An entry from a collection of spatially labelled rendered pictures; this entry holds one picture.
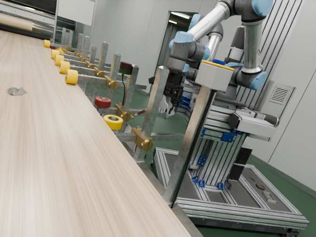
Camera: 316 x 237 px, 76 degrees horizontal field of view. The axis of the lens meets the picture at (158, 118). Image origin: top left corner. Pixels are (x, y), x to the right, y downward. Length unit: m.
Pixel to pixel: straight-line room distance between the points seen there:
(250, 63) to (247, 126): 0.39
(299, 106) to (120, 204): 3.10
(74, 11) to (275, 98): 2.87
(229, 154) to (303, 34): 2.22
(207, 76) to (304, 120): 2.82
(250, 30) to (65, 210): 1.11
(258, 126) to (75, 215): 1.22
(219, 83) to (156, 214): 0.38
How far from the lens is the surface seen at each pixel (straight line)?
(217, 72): 0.59
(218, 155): 1.81
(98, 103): 1.05
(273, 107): 1.79
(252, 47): 1.25
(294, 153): 3.41
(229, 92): 1.40
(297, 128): 3.37
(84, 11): 3.53
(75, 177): 0.51
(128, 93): 1.05
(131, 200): 0.47
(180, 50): 0.88
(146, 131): 0.88
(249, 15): 1.18
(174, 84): 0.89
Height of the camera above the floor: 1.21
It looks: 18 degrees down
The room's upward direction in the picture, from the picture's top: 16 degrees clockwise
